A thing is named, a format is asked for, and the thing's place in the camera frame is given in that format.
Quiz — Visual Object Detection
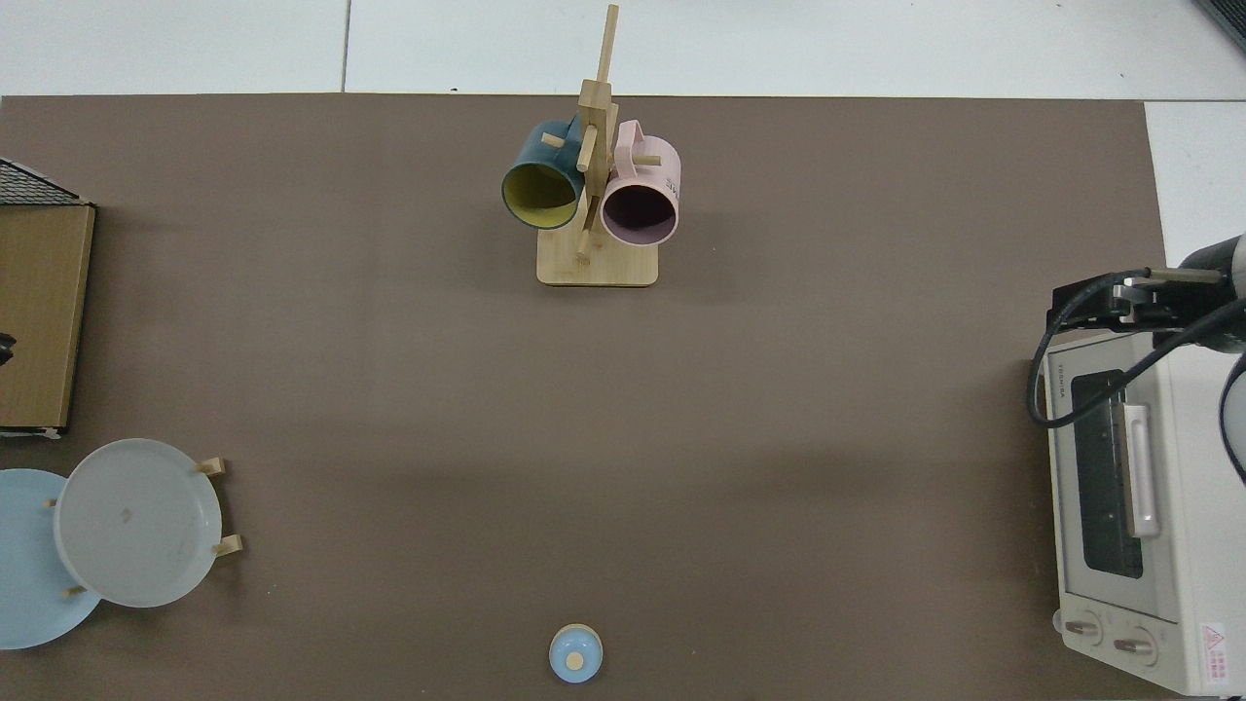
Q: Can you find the grey plate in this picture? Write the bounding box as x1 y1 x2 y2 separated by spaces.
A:
54 438 223 609

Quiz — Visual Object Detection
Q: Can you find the light blue plate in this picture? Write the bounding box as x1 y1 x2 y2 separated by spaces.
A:
0 468 103 650

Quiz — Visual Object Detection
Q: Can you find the wooden plate rack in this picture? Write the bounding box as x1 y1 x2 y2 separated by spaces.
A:
46 457 244 598

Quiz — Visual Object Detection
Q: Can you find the pale toaster oven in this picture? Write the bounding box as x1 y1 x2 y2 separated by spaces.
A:
1034 331 1246 697

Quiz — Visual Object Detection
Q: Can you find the dark grey object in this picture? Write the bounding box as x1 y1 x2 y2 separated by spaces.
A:
1195 0 1246 52

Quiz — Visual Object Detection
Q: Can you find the brown table cloth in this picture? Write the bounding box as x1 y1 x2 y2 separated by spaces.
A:
0 94 1174 701

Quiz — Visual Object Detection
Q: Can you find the pink mug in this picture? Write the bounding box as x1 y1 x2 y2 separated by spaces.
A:
600 120 680 247

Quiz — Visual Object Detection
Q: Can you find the wooden cup stand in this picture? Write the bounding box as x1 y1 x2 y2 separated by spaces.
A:
536 4 660 288

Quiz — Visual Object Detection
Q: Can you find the dark teal mug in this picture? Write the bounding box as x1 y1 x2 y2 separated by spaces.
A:
501 119 586 231

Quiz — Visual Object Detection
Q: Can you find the small blue round bell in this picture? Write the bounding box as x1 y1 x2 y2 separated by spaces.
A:
548 624 605 684

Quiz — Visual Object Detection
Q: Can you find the wire basket with wooden floor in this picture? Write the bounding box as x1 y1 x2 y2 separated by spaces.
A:
0 158 98 439

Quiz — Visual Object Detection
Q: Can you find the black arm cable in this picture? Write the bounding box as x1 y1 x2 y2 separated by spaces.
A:
1029 268 1246 429

